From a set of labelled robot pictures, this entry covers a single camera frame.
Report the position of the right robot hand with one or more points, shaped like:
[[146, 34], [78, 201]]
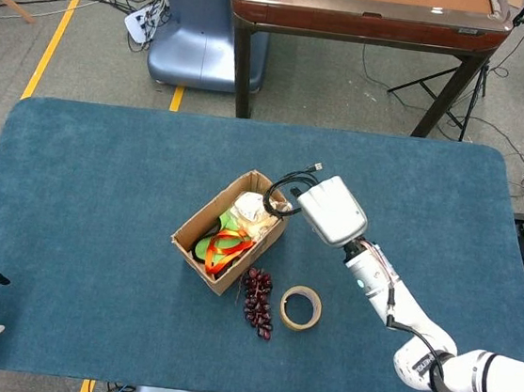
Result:
[[333, 211]]

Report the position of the dark red grape bunch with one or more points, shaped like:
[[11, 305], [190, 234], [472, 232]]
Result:
[[257, 299]]

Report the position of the white power strip with plugs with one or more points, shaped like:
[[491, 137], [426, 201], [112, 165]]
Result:
[[137, 23]]

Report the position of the clear bag of yellow snacks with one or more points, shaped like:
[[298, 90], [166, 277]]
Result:
[[253, 214]]

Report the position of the teal fabric table mat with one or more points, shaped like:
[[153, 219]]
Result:
[[73, 231]]

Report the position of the brown mahjong table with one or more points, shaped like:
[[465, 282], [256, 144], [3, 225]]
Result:
[[357, 22]]

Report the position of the cardboard box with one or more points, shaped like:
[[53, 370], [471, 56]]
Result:
[[228, 282]]

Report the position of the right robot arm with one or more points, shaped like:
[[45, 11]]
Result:
[[417, 327]]

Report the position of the black tripod stand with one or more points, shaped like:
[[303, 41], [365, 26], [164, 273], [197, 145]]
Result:
[[447, 108]]

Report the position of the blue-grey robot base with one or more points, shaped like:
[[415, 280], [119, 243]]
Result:
[[199, 42]]

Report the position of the yellow packing tape roll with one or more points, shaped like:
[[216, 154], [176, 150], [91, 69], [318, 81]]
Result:
[[285, 314]]

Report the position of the green foam pieces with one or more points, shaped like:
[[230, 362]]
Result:
[[228, 223]]

